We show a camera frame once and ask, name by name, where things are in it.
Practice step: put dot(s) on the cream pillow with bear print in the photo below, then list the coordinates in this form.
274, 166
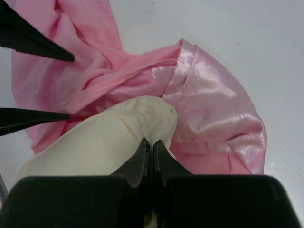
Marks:
69, 184

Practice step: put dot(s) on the pink pillowcase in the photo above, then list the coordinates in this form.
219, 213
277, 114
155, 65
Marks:
218, 128

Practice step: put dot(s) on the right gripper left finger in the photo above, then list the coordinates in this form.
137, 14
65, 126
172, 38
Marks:
136, 167

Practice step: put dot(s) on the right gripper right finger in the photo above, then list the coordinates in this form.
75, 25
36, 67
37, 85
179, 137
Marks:
165, 165

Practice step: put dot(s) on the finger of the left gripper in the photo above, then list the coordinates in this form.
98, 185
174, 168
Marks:
17, 34
14, 119

